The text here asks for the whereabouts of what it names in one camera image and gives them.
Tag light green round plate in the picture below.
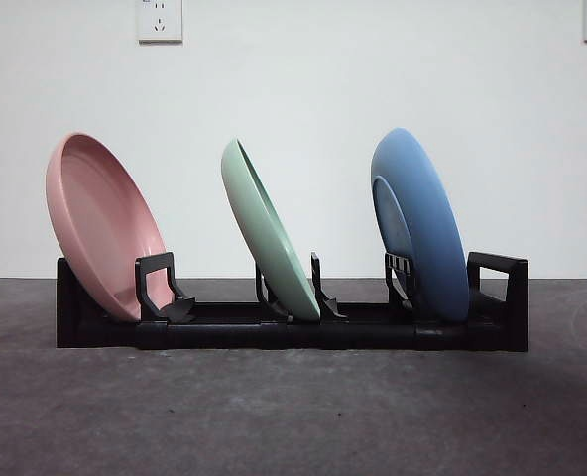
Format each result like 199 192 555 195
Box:
220 138 322 321

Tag blue round plate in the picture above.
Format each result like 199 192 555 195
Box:
370 127 472 322

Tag pink round plate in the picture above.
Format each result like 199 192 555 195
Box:
44 131 169 322

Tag black plastic plate rack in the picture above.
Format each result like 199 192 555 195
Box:
55 251 529 354

